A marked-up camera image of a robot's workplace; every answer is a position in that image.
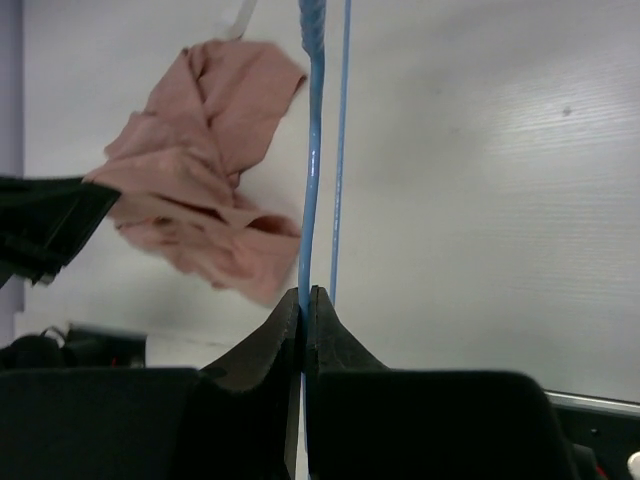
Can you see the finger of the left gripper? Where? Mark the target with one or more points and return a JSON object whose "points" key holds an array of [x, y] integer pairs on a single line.
{"points": [[46, 222]]}

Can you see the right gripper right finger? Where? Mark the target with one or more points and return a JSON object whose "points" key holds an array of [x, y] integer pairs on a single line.
{"points": [[365, 420]]}

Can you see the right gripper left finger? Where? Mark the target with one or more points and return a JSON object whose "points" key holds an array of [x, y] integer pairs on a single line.
{"points": [[236, 418]]}

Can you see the pink t shirt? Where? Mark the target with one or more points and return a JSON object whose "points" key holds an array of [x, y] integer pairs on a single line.
{"points": [[177, 165]]}

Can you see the blue wire hanger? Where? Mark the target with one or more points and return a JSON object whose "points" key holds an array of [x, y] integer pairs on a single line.
{"points": [[315, 150]]}

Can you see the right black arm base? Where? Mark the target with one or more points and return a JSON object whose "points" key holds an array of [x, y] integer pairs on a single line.
{"points": [[77, 347]]}

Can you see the white clothes rack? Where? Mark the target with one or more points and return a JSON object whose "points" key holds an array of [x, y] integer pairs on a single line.
{"points": [[236, 18]]}

